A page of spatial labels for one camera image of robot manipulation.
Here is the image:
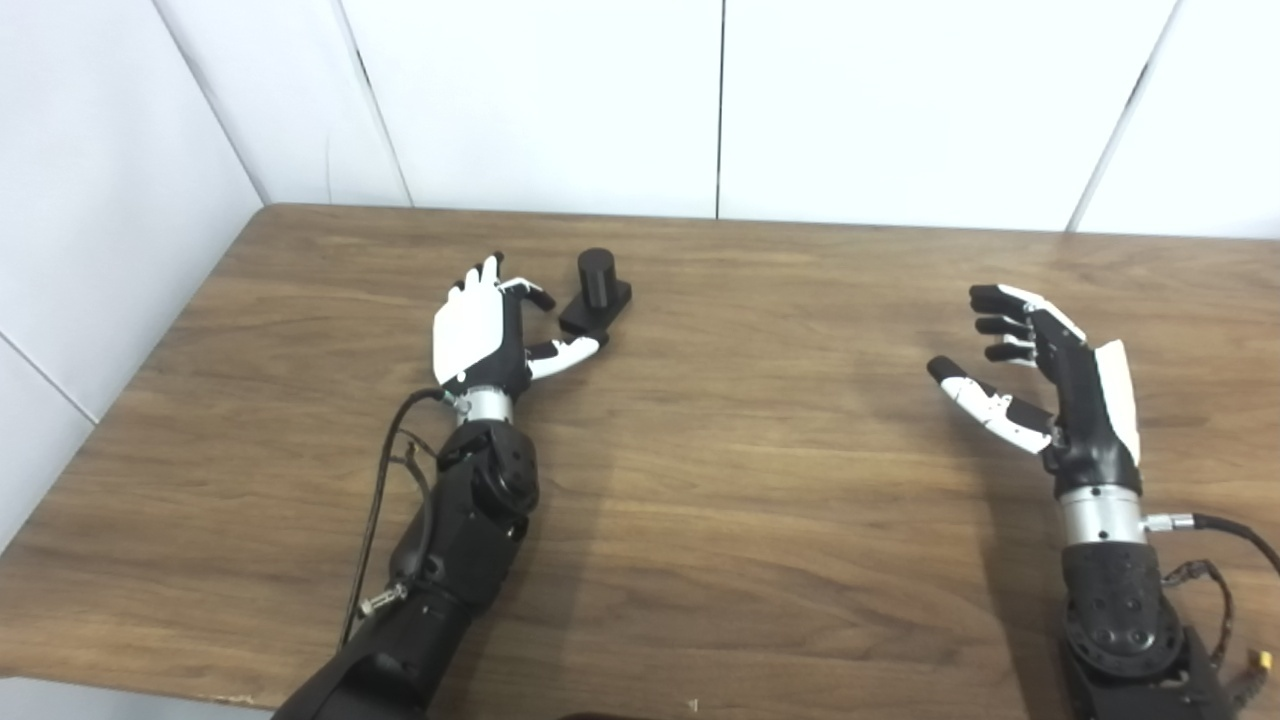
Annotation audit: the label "white and black left hand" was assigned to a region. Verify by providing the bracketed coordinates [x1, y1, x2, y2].
[431, 252, 610, 399]

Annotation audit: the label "white and black right hand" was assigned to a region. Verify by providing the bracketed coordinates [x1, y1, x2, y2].
[926, 284, 1143, 493]

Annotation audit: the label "black peg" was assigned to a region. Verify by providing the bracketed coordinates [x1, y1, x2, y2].
[557, 247, 633, 338]

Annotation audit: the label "thin braided left arm wire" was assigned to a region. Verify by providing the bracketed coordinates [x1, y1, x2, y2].
[385, 432, 441, 601]

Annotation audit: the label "thick black right wrist cable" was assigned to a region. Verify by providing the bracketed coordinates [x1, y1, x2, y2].
[1145, 512, 1280, 576]

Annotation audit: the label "thin braided wire, yellow plug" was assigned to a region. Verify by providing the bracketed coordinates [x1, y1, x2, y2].
[1160, 560, 1276, 701]

